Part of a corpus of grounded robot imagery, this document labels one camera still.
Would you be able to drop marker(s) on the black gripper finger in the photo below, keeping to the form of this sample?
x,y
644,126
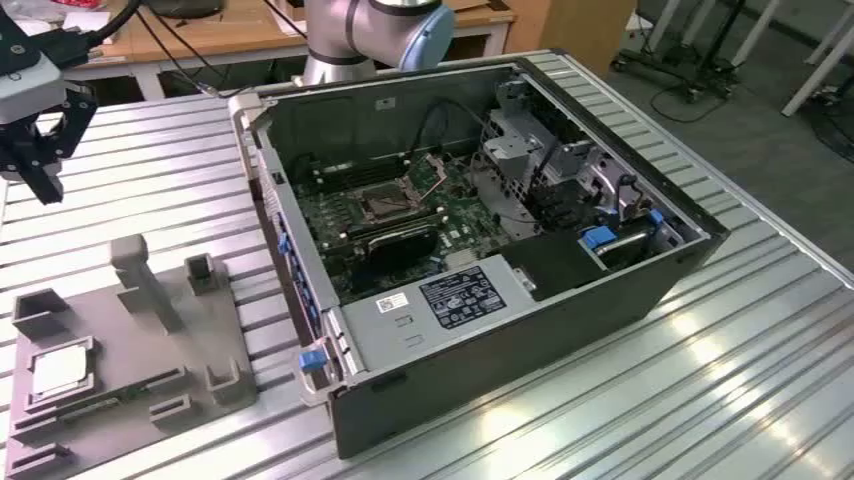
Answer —
x,y
79,115
43,185

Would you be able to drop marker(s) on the silver CPU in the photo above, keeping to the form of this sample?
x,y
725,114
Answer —
x,y
60,372

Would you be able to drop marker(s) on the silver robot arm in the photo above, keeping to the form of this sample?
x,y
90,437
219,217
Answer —
x,y
341,30

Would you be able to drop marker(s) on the blue slot retention bar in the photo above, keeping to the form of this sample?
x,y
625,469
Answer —
x,y
282,245

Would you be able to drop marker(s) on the black RAM slot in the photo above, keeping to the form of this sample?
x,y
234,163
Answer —
x,y
361,166
363,177
394,225

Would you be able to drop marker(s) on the CPU socket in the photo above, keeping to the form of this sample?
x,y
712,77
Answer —
x,y
387,206

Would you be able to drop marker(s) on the wooden desk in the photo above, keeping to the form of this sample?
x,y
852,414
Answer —
x,y
234,30

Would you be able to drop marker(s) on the grey parts rack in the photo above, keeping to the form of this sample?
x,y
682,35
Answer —
x,y
134,325

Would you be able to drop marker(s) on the green motherboard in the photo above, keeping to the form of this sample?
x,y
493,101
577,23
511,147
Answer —
x,y
321,227

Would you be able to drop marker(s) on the green RAM stick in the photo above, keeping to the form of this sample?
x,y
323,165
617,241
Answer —
x,y
100,402

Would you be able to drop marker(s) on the blue case latch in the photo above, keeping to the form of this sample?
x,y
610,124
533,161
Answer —
x,y
313,362

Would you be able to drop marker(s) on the black graphics card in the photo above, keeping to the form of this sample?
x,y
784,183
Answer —
x,y
401,247

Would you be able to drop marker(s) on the thin locking lever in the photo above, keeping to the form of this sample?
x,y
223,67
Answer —
x,y
437,184

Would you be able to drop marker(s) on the white barcode sticker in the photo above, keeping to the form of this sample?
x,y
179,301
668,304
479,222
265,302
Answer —
x,y
390,303

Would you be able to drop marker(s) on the grey power supply unit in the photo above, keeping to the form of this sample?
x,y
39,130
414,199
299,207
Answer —
x,y
387,345

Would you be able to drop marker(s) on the small silver heatsink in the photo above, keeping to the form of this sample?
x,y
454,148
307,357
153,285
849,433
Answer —
x,y
461,257

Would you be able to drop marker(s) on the silver drive cage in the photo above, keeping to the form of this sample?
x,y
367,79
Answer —
x,y
510,150

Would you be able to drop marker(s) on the black rating label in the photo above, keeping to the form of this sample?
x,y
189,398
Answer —
x,y
461,297

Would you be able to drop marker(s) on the black plastic shroud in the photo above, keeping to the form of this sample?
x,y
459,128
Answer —
x,y
547,265

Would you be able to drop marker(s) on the wooden cabinet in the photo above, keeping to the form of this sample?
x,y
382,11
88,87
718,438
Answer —
x,y
581,30

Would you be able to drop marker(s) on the black open PC case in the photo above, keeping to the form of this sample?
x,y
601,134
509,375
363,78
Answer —
x,y
501,380

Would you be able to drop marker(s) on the small blue clip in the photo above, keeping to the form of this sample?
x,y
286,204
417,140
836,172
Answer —
x,y
654,218

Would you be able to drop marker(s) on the black wheeled stand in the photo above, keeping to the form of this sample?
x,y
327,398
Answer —
x,y
709,67

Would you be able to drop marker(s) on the white table leg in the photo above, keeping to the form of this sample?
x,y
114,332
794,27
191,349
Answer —
x,y
810,82

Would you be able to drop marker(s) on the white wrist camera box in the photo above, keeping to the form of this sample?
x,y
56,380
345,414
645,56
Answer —
x,y
27,90

